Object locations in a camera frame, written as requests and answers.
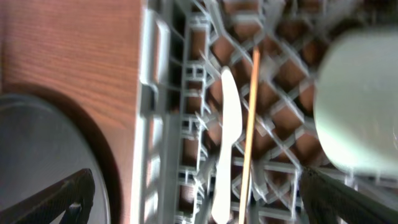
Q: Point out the white plastic knife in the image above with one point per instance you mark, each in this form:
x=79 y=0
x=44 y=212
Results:
x=232 y=126

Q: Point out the mint green bowl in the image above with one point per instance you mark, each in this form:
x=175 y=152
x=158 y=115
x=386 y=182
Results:
x=355 y=107

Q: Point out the round black tray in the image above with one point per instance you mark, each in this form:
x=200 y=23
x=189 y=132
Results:
x=41 y=146

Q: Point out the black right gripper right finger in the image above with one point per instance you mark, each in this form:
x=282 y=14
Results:
x=326 y=200

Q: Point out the grey dishwasher rack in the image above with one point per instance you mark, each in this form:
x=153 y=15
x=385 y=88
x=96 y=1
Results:
x=184 y=47

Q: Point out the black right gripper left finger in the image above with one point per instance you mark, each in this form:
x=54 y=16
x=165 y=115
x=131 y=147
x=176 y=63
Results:
x=71 y=198

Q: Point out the wooden chopstick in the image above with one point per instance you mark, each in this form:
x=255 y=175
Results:
x=245 y=182

